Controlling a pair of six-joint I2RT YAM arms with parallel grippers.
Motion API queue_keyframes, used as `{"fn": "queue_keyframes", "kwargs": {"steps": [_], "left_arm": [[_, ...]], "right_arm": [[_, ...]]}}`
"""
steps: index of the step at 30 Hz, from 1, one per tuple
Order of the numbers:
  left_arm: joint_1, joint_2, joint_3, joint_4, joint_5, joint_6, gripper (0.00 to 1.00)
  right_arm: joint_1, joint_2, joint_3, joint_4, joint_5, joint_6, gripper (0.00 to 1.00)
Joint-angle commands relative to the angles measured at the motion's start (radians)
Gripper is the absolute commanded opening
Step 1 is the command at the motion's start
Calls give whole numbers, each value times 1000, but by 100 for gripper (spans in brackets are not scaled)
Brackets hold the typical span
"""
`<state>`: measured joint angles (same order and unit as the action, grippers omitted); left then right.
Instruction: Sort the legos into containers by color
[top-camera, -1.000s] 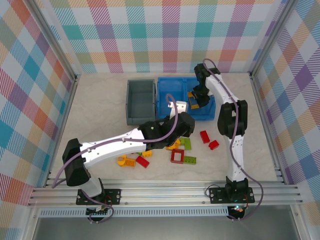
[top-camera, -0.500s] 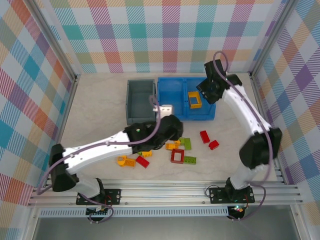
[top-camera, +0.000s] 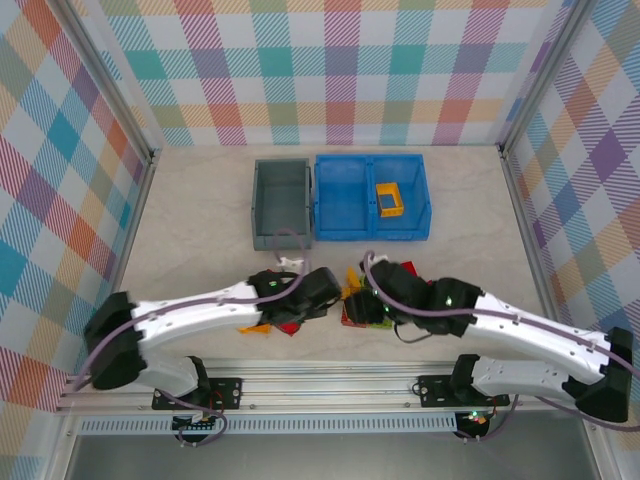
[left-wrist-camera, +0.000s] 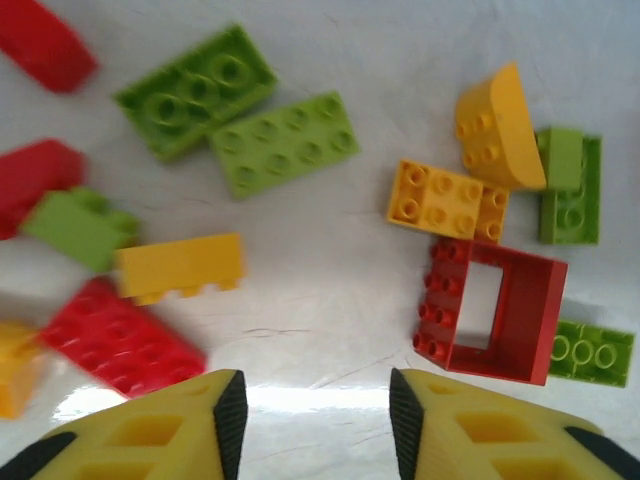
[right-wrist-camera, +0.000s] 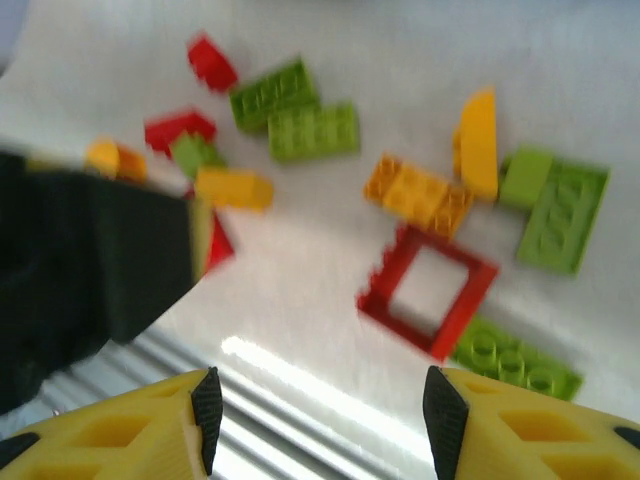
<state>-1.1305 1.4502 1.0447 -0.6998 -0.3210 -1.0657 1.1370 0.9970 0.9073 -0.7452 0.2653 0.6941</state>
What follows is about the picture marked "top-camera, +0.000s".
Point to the yellow lego slope piece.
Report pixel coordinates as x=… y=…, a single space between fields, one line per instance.
x=352 y=277

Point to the yellow lego brick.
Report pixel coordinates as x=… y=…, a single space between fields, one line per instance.
x=354 y=292

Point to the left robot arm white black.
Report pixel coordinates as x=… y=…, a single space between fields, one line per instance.
x=190 y=312

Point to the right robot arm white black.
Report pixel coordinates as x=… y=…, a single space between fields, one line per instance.
x=530 y=335

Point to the grey plastic bin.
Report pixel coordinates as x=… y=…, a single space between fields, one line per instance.
x=282 y=200

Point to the small circuit board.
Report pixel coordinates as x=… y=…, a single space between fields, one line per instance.
x=475 y=419
x=197 y=425

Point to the yellow lego window frame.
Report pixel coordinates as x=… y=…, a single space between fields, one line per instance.
x=397 y=212

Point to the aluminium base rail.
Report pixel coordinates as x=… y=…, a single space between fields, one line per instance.
x=325 y=385

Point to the aluminium side rail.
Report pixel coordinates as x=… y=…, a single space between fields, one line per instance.
x=530 y=240
x=142 y=200

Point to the aluminium frame post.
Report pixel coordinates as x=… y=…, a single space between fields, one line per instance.
x=545 y=75
x=107 y=82

